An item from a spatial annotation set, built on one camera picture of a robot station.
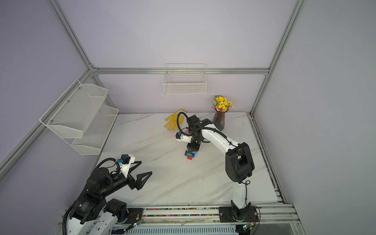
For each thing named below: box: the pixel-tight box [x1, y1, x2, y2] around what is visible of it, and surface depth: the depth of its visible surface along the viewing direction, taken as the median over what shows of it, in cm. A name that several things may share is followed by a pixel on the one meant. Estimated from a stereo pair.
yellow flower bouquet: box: [211, 96, 235, 113], surface depth 95 cm
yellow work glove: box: [164, 109, 187, 131], surface depth 116 cm
